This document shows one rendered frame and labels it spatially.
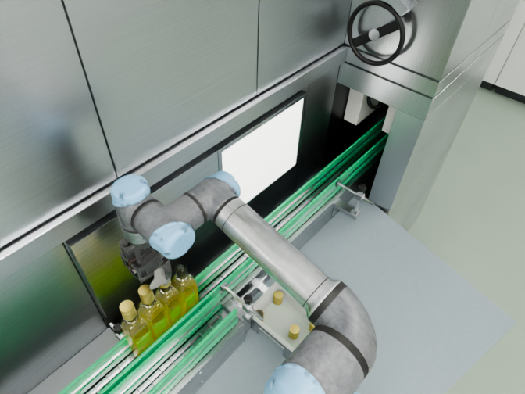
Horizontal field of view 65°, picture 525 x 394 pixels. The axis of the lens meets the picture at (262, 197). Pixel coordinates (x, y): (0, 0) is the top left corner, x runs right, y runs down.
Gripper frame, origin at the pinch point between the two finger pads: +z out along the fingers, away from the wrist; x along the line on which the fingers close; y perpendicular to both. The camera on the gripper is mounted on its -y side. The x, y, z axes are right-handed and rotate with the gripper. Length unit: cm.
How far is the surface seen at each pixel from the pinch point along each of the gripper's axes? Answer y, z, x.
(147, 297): 6.2, 1.0, 1.8
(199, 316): -5.3, 21.2, 6.5
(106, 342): 17.5, 28.2, -10.6
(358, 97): -113, 2, -13
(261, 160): -53, 1, -14
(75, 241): 12.8, -15.8, -12.1
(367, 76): -101, -16, -5
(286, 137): -66, -2, -14
